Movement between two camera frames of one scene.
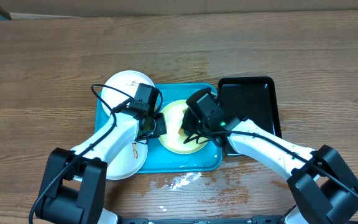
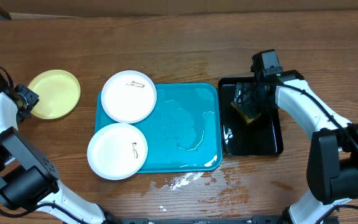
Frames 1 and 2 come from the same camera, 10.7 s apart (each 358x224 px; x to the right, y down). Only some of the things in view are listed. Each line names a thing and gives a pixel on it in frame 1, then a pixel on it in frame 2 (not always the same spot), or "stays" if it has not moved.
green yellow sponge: [181, 131] → [248, 120]
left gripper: [161, 128] → [33, 98]
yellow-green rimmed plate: [173, 141] → [59, 93]
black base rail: [256, 219] stays
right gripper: [190, 124] → [244, 97]
